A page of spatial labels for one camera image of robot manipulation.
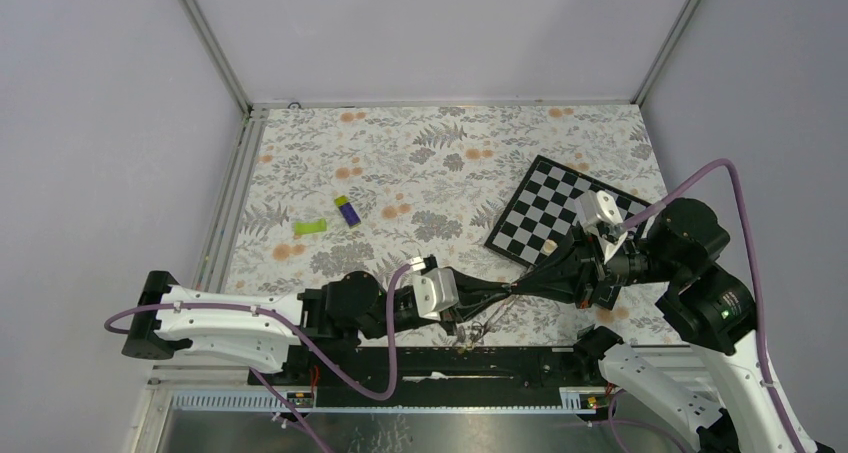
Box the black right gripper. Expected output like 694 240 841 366
509 215 681 305

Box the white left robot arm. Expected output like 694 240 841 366
105 256 511 384

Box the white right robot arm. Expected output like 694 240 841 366
509 192 819 452

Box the black white chessboard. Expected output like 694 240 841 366
484 155 649 267

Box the purple yellow marker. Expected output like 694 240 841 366
334 196 361 228

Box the green marker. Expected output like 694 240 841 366
293 218 327 235

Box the black front rail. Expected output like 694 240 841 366
263 346 606 389

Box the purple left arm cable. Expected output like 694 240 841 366
103 266 432 453

